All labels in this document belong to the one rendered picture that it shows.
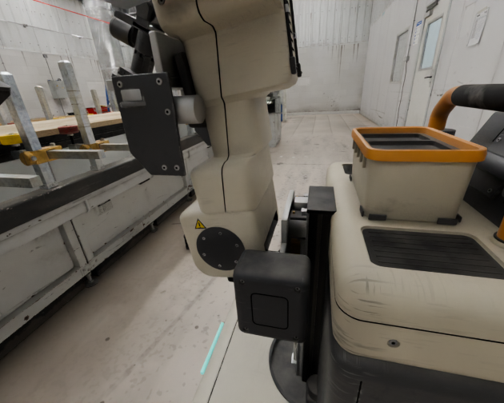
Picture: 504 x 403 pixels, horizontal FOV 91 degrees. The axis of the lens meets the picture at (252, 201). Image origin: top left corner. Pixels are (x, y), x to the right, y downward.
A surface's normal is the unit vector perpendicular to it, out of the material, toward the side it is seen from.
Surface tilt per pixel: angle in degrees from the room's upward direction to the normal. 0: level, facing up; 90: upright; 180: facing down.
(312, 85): 90
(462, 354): 90
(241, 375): 0
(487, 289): 9
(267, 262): 0
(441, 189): 92
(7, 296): 90
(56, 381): 0
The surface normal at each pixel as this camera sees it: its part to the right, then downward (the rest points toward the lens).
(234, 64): -0.24, 0.40
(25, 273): 0.97, 0.05
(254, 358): -0.05, -0.91
